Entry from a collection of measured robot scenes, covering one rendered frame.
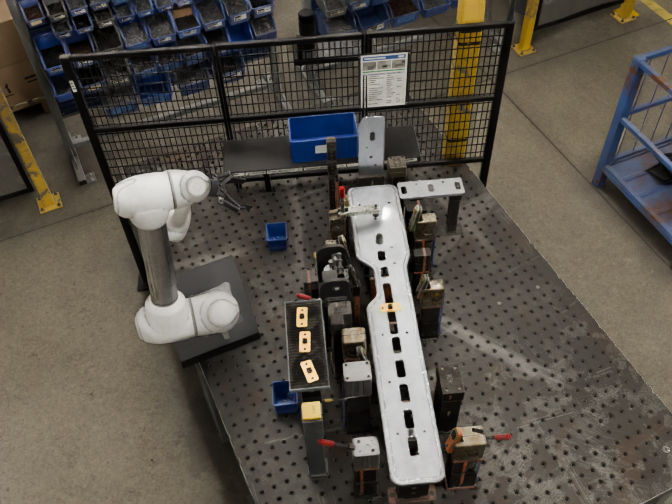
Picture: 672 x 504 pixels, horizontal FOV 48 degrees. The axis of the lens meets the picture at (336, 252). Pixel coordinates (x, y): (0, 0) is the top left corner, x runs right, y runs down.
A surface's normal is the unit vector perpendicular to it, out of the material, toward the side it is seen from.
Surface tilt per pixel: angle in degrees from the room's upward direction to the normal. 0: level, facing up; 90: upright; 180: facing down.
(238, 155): 0
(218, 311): 43
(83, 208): 0
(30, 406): 0
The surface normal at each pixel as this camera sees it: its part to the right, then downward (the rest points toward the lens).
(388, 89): 0.09, 0.77
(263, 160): -0.03, -0.63
